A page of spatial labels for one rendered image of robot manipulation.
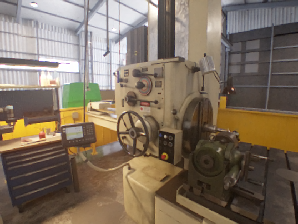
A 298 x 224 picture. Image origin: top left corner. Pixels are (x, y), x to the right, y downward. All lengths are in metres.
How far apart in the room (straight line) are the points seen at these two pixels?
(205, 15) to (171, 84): 1.00
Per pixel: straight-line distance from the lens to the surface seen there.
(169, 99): 1.13
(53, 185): 2.64
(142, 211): 1.96
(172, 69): 1.13
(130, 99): 1.36
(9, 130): 2.53
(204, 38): 1.80
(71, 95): 4.93
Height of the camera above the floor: 1.64
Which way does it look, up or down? 9 degrees down
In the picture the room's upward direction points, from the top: straight up
